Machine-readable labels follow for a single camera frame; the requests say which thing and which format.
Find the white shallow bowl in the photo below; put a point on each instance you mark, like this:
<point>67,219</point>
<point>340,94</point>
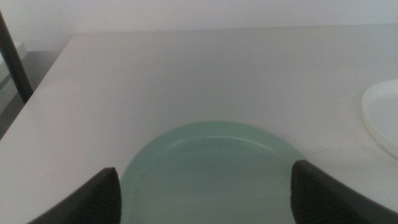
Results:
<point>384,115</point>

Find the dark metal pole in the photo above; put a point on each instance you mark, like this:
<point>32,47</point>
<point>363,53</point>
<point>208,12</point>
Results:
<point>14,71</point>

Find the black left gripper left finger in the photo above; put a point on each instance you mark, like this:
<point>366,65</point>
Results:
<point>99,202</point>

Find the pale green shallow bowl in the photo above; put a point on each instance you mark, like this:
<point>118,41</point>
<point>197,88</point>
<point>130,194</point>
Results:
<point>211,174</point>

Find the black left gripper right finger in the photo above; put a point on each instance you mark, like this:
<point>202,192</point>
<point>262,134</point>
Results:
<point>320,199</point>

